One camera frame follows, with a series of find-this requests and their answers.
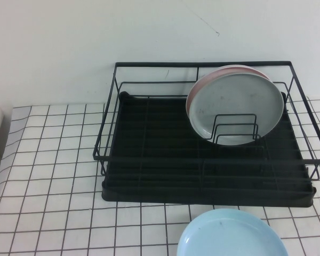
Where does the black wire dish rack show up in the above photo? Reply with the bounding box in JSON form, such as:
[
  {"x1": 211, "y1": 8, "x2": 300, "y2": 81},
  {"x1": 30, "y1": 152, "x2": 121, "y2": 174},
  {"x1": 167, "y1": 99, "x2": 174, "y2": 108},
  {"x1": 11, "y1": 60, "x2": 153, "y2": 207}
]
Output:
[{"x1": 92, "y1": 61, "x2": 320, "y2": 182}]

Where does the light blue round plate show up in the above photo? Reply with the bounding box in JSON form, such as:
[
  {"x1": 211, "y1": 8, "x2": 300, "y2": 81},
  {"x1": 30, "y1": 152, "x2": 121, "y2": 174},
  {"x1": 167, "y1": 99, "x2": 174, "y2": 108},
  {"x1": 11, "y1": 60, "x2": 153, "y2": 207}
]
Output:
[{"x1": 175, "y1": 208, "x2": 290, "y2": 256}]

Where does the grey round plate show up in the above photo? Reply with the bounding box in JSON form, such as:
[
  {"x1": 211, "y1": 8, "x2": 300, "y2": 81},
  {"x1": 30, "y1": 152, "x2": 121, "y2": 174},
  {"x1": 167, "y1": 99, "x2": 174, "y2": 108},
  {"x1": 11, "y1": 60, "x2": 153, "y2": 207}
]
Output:
[{"x1": 188, "y1": 73, "x2": 285, "y2": 146}]

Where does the pink round plate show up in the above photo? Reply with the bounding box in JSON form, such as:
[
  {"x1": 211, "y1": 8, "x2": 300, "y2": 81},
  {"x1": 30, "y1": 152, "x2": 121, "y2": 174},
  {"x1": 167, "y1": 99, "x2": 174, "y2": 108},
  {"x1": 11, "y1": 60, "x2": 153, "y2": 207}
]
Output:
[{"x1": 185, "y1": 65, "x2": 273, "y2": 118}]

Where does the black plastic drip tray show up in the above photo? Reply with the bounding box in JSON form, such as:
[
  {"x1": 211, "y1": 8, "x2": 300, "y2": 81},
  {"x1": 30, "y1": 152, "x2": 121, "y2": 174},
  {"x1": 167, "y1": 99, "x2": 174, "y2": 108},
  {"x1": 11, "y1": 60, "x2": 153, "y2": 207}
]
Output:
[{"x1": 101, "y1": 91, "x2": 317, "y2": 209}]

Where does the white black-gridded tablecloth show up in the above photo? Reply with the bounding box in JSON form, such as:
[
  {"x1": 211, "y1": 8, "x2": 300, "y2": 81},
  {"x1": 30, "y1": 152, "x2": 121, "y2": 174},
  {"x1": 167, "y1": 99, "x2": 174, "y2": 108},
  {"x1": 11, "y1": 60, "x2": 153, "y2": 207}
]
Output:
[{"x1": 0, "y1": 95, "x2": 320, "y2": 256}]

